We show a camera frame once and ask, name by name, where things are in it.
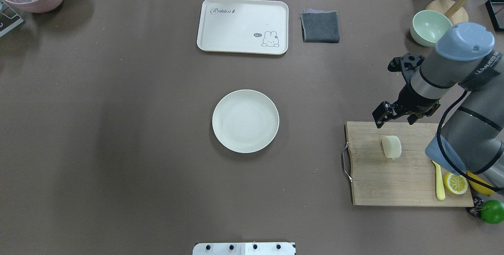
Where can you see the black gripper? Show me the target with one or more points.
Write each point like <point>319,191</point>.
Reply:
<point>414,104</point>

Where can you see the white steamed bun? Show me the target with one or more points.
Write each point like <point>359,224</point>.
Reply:
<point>392,147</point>

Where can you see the white round plate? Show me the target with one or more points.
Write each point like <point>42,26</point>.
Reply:
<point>245,121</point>

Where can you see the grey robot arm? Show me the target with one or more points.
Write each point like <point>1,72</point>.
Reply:
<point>466,141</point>

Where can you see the black framed tray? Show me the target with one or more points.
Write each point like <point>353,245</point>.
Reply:
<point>495,10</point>

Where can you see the cream rabbit tray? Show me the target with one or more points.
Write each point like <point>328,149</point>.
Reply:
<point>244,27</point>

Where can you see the wooden cutting board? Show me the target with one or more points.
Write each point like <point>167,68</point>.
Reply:
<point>408,180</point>

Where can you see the light green bowl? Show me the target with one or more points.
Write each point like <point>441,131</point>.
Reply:
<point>428,26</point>

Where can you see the yellow plastic knife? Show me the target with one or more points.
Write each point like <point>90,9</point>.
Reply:
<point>439,187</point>

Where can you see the upper lemon half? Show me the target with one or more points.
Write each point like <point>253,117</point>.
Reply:
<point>454,184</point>

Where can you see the grey folded cloth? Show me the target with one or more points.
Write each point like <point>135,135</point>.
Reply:
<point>320,27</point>

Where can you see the upper whole lemon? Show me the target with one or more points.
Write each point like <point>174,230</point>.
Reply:
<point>478,187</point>

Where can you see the wooden mug tree stand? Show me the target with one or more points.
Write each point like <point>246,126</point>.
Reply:
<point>454,11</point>

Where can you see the purple cloth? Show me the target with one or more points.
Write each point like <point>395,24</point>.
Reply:
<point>313,11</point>

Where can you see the dark grapes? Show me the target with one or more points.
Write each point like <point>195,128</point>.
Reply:
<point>475,211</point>

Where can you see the green lime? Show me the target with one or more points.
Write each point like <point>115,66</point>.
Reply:
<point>492,212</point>

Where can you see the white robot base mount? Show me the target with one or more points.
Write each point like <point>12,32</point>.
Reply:
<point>245,248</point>

